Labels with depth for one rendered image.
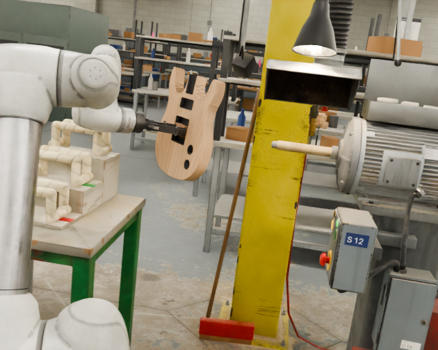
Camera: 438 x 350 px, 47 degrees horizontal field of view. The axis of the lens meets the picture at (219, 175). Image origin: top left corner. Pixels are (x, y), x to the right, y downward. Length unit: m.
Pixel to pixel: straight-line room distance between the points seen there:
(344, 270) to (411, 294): 0.30
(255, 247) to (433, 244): 1.22
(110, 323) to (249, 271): 1.76
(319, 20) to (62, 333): 1.10
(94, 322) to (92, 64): 0.54
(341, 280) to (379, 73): 0.71
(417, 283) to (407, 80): 0.66
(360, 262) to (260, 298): 1.46
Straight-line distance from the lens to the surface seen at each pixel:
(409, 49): 3.82
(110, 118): 1.74
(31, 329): 1.14
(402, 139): 1.65
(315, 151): 1.70
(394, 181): 1.62
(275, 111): 2.57
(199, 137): 1.81
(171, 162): 1.95
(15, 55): 1.19
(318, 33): 1.55
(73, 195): 1.78
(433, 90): 1.82
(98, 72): 1.14
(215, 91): 1.78
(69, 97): 1.18
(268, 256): 2.76
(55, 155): 1.81
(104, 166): 1.89
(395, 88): 1.80
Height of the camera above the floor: 1.52
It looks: 13 degrees down
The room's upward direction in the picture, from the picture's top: 7 degrees clockwise
